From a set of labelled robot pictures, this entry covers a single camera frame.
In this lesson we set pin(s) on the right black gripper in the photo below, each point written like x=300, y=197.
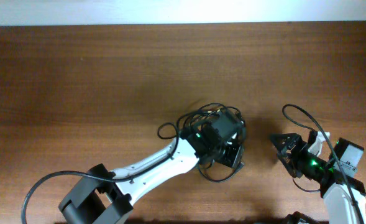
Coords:
x=292, y=138

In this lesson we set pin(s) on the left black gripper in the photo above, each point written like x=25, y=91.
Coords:
x=230, y=154

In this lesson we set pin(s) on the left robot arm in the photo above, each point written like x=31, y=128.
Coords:
x=108, y=196

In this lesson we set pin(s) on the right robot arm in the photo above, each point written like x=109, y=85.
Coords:
x=342, y=194

